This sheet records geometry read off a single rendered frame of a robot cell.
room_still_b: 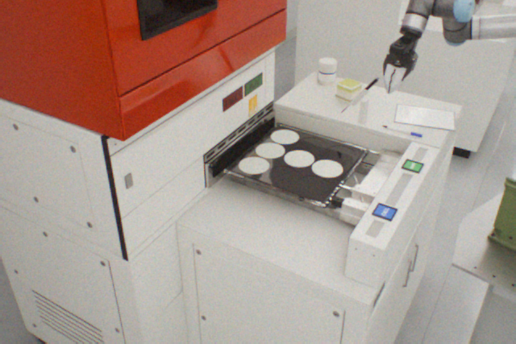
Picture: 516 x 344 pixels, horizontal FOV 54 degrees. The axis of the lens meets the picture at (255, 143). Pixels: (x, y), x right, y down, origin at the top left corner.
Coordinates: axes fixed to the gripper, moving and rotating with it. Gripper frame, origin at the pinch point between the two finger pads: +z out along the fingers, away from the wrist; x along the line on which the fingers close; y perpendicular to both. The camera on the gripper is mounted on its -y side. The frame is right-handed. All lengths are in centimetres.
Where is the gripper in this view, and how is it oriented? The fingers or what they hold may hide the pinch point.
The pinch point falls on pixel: (389, 89)
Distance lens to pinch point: 168.3
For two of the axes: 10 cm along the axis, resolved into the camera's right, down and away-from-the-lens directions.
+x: -8.3, -3.1, 4.7
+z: -3.2, 9.5, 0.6
